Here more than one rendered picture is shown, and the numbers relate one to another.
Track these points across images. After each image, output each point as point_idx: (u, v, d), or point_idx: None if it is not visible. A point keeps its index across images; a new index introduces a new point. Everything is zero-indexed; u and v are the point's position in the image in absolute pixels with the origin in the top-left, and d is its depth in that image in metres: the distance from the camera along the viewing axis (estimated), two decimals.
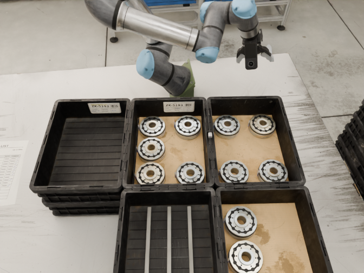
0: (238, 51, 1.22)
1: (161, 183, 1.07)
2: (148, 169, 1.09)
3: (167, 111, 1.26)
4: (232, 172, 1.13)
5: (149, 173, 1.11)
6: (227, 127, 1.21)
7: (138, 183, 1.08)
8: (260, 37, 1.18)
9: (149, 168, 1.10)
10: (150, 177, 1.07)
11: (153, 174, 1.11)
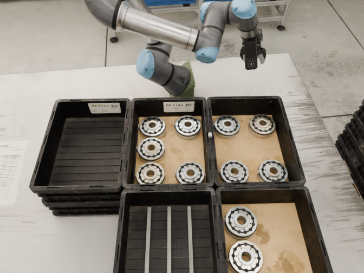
0: (239, 53, 1.24)
1: (161, 183, 1.07)
2: (148, 169, 1.09)
3: (167, 111, 1.26)
4: (232, 172, 1.13)
5: (149, 173, 1.11)
6: (227, 127, 1.21)
7: (138, 183, 1.08)
8: (260, 37, 1.18)
9: (149, 168, 1.10)
10: (150, 177, 1.07)
11: (153, 174, 1.11)
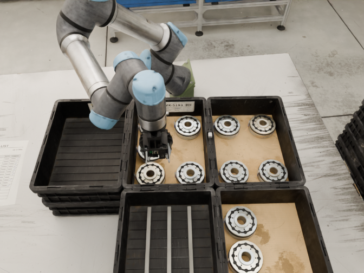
0: (171, 136, 0.93)
1: (161, 183, 1.07)
2: (148, 169, 1.09)
3: (167, 111, 1.26)
4: (232, 172, 1.13)
5: (149, 173, 1.11)
6: (227, 127, 1.21)
7: (138, 183, 1.08)
8: (143, 138, 0.87)
9: (149, 168, 1.10)
10: (150, 177, 1.07)
11: (153, 174, 1.11)
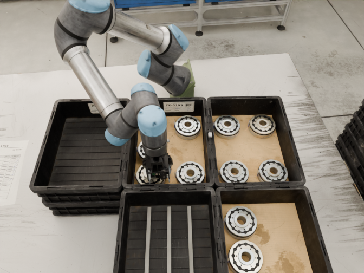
0: (171, 158, 1.03)
1: (161, 183, 1.07)
2: None
3: (167, 111, 1.26)
4: (232, 172, 1.13)
5: None
6: (227, 127, 1.21)
7: (138, 183, 1.08)
8: (147, 162, 0.97)
9: None
10: (150, 177, 1.07)
11: None
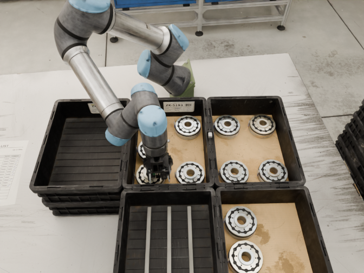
0: (172, 158, 1.03)
1: (160, 183, 1.07)
2: None
3: (167, 111, 1.26)
4: (232, 172, 1.13)
5: None
6: (227, 127, 1.21)
7: (138, 183, 1.08)
8: (147, 162, 0.97)
9: None
10: None
11: None
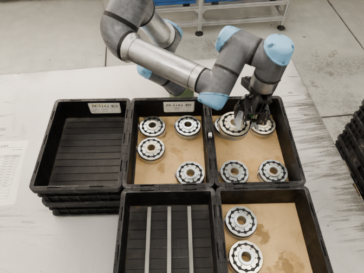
0: None
1: (246, 132, 1.02)
2: (232, 118, 1.05)
3: (167, 111, 1.26)
4: (232, 172, 1.13)
5: (232, 122, 1.06)
6: None
7: (221, 131, 1.03)
8: (246, 103, 0.92)
9: (233, 117, 1.05)
10: (235, 125, 1.02)
11: None
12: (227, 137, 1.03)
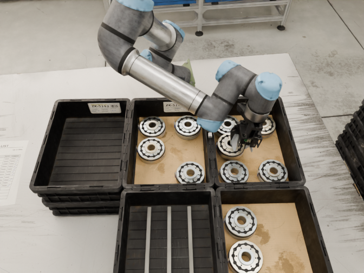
0: None
1: (241, 153, 1.13)
2: (228, 139, 1.15)
3: (167, 111, 1.26)
4: (232, 172, 1.13)
5: (229, 143, 1.17)
6: (227, 127, 1.21)
7: (219, 151, 1.14)
8: (240, 128, 1.02)
9: (229, 138, 1.15)
10: (231, 147, 1.13)
11: None
12: (224, 157, 1.13)
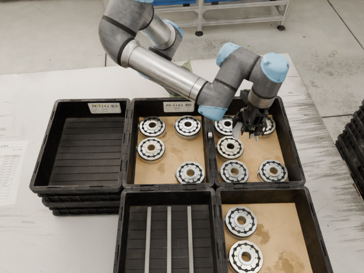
0: None
1: (240, 155, 1.14)
2: (228, 142, 1.17)
3: (167, 111, 1.26)
4: (232, 172, 1.13)
5: (228, 146, 1.18)
6: (227, 127, 1.21)
7: (218, 154, 1.16)
8: (244, 115, 0.97)
9: (228, 141, 1.17)
10: (231, 149, 1.15)
11: (232, 147, 1.18)
12: (223, 160, 1.15)
